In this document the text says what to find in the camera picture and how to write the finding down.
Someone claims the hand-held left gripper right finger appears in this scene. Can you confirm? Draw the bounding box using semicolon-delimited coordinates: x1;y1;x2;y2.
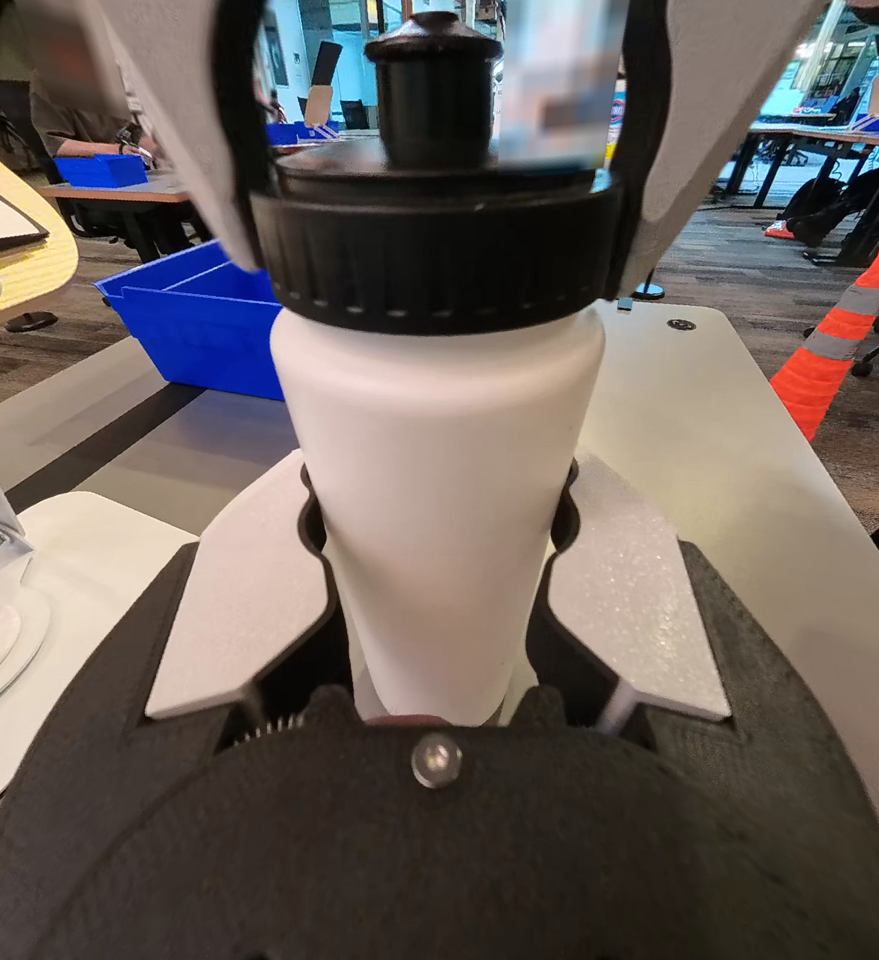
530;450;733;732

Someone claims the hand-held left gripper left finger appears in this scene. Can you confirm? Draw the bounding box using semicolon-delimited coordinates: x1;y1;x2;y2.
144;450;336;724

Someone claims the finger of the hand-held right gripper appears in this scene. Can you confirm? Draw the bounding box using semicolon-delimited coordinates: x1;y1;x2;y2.
87;0;279;274
605;0;834;301

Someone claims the white bottle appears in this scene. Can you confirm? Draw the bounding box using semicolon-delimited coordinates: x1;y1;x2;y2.
269;297;607;726

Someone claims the black bottle lid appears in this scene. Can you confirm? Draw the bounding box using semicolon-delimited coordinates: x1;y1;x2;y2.
248;12;630;336

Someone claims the small blue plastic bin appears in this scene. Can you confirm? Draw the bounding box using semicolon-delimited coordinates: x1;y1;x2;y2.
56;153;150;190

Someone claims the wooden top desk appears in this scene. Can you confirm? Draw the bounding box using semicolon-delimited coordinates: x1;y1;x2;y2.
42;173;208;259
725;126;879;268

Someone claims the black backpack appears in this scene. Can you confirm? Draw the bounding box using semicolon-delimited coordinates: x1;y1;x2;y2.
785;173;853;229

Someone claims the wooden display board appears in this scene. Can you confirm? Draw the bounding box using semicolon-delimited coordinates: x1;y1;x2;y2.
0;132;79;334

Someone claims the orange traffic cone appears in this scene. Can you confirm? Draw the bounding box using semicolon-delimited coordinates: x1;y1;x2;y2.
770;236;879;442

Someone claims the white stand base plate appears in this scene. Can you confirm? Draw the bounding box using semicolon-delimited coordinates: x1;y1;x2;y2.
0;492;198;834

